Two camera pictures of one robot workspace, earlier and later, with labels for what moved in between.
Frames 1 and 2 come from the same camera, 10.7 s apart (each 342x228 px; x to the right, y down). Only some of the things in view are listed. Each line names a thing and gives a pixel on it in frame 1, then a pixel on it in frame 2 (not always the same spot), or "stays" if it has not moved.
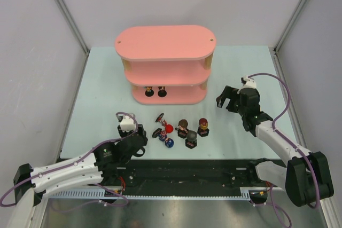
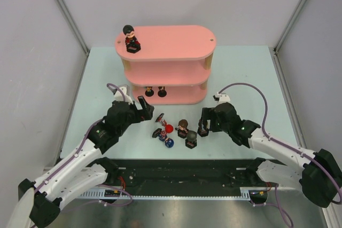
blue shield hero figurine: x=162 y=136 stays
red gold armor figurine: x=203 y=130 stays
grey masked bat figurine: x=191 y=141 stays
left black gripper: x=139 y=137 → x=138 y=111
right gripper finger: x=230 y=93 → x=203 y=130
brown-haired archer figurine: x=183 y=129 stays
